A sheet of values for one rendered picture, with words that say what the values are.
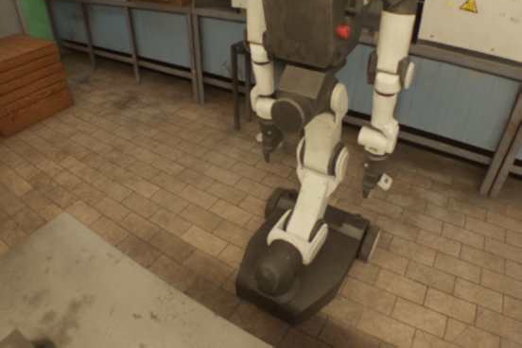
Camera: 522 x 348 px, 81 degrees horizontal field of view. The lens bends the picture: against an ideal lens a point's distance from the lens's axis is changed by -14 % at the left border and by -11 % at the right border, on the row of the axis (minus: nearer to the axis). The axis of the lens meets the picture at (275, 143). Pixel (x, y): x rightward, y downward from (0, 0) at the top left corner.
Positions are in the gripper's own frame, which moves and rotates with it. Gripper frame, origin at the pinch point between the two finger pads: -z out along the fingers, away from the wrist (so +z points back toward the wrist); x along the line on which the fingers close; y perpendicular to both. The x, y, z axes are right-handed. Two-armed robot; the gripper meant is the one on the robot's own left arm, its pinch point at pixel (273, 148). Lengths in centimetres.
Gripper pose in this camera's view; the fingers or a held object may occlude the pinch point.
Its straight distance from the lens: 149.7
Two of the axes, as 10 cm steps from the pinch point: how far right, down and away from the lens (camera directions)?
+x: 5.1, -6.3, 5.9
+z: -0.9, -7.2, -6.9
